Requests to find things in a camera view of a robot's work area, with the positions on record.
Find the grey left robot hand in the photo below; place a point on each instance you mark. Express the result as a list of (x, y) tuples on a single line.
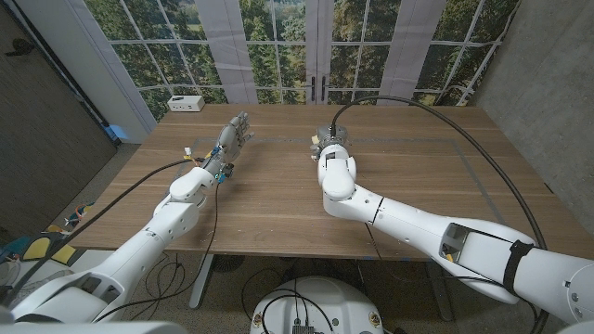
[(229, 139)]

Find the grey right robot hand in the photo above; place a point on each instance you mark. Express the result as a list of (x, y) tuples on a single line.
[(331, 135)]

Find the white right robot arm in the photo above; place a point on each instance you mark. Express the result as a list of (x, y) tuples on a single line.
[(417, 222)]

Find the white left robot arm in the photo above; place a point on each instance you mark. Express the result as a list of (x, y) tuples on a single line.
[(171, 222)]

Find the white power strip box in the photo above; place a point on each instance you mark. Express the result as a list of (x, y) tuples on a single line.
[(185, 103)]

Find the printed window backdrop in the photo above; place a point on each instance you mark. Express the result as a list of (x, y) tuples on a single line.
[(278, 60)]

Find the blue floor object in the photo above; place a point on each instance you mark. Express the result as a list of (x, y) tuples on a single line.
[(116, 132)]

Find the dark round disc under table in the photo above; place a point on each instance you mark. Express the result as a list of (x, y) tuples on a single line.
[(227, 263)]

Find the grey table leg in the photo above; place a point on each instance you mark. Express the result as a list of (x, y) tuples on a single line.
[(202, 278), (441, 292)]

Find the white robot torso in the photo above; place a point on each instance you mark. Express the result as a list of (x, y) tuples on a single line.
[(320, 306)]

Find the yellow black floor pad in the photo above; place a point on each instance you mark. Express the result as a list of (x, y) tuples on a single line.
[(64, 253), (37, 248)]

